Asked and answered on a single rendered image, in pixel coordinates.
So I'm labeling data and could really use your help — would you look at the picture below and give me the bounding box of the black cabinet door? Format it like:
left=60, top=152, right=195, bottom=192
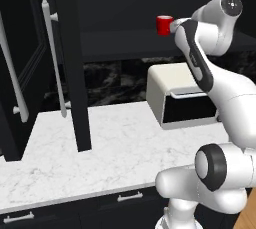
left=0, top=0, right=52, bottom=163
left=39, top=0, right=93, bottom=153

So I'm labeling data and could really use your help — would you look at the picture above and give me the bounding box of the white long door handle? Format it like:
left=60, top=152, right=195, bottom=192
left=0, top=12, right=30, bottom=124
left=41, top=0, right=72, bottom=119

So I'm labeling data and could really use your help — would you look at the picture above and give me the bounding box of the black open wall cabinet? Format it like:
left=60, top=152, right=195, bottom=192
left=73, top=0, right=256, bottom=63

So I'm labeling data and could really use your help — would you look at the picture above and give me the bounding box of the cream toaster oven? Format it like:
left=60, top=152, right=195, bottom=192
left=145, top=62, right=223, bottom=131

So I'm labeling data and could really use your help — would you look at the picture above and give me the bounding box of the black drawer front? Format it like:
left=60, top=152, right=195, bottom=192
left=79, top=186, right=172, bottom=229
left=0, top=200, right=82, bottom=229

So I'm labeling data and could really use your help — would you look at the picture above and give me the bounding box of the white toaster oven handle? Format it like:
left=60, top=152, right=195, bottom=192
left=169, top=90, right=208, bottom=100

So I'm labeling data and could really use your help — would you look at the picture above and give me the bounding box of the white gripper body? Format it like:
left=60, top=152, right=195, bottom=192
left=169, top=18, right=184, bottom=35

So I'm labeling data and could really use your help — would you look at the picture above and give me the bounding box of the white drawer handle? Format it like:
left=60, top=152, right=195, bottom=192
left=2, top=210, right=35, bottom=225
left=116, top=190, right=144, bottom=203

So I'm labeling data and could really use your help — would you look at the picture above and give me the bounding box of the red cup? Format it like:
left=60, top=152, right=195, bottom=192
left=155, top=15, right=175, bottom=37

